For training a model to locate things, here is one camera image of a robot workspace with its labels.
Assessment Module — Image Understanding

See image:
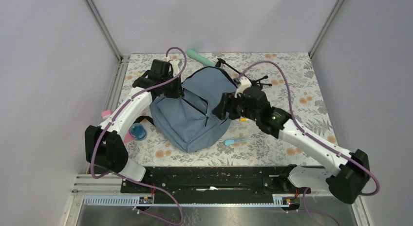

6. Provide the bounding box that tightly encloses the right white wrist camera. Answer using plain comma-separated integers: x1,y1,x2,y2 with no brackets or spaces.
234,76,252,98

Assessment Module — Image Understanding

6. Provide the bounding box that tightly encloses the mint green tube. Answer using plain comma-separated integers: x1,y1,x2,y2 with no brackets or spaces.
186,49,216,67

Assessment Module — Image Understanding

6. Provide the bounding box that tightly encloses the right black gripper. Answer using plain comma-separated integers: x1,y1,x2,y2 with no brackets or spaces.
211,93,259,122

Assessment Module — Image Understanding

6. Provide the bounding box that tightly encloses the grey slotted cable duct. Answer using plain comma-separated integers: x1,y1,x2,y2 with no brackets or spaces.
83,194,291,207

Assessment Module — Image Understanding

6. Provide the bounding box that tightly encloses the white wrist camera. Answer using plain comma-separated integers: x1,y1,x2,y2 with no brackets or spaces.
234,76,252,98
166,57,183,77

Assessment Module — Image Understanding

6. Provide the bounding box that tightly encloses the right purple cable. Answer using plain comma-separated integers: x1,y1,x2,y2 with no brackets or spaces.
239,60,381,226

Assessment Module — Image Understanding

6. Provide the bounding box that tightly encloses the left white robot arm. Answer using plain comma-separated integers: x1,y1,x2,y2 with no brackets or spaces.
85,57,185,192

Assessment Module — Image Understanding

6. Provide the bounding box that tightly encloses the pink metronome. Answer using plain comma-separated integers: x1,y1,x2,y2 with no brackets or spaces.
101,110,134,144

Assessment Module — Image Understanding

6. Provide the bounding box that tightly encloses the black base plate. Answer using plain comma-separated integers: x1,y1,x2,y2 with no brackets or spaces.
120,165,305,203

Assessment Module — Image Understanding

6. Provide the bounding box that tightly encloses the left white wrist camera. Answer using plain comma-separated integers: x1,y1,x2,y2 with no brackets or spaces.
166,57,183,77

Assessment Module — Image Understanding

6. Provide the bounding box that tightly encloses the floral table mat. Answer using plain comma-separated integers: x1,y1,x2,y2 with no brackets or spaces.
126,53,336,167

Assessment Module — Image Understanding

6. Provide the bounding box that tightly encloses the blue grey backpack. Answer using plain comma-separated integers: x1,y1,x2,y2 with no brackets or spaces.
149,67,236,153

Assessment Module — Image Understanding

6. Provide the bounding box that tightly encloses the light blue marker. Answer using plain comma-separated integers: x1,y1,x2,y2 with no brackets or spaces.
224,137,249,146

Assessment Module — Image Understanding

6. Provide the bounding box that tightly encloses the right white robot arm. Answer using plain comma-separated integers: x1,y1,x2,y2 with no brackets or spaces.
212,86,371,204

